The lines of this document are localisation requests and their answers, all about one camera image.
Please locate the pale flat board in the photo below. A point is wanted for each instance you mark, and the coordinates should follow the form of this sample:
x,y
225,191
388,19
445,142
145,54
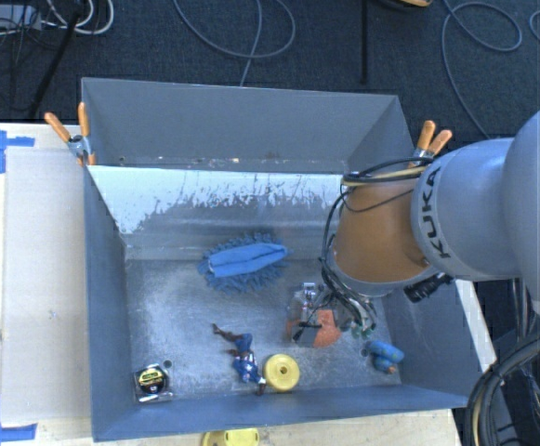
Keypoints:
x,y
42,272

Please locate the orange flat toy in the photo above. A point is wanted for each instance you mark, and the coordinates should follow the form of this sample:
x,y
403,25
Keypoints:
x,y
329,330

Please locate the yellow plastic disc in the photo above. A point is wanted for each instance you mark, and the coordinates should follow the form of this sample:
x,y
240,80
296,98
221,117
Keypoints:
x,y
280,372
232,437

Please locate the blue toy action figure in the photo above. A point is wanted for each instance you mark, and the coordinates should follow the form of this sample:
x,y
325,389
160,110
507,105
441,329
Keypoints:
x,y
245,360

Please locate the black and yellow tape measure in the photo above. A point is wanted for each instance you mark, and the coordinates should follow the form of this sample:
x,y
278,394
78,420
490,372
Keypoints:
x,y
152,380

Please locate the grey metal bin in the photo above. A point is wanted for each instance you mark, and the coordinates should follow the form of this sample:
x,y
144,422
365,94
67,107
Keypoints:
x,y
181,314

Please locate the blue soft toy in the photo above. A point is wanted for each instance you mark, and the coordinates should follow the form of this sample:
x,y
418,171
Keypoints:
x,y
385,355

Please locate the blue microfibre duster head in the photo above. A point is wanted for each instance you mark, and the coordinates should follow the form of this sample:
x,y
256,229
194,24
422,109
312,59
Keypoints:
x,y
246,258

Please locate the black cylinder on white bracket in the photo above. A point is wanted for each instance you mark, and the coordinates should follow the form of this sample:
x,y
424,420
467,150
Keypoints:
x,y
425,287

